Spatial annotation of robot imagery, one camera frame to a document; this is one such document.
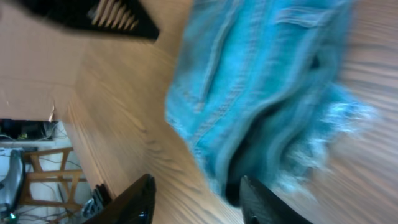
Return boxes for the light blue denim jeans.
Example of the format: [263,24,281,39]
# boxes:
[165,0,376,207]

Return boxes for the cardboard wall panel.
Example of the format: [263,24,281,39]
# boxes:
[1,1,88,121]

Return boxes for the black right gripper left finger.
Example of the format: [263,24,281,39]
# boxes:
[83,174,156,224]

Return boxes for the wooden chair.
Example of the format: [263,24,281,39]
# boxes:
[19,147,86,223]

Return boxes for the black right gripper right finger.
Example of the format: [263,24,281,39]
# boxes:
[239,176,312,224]

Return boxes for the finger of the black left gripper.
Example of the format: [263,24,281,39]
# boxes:
[18,0,160,40]

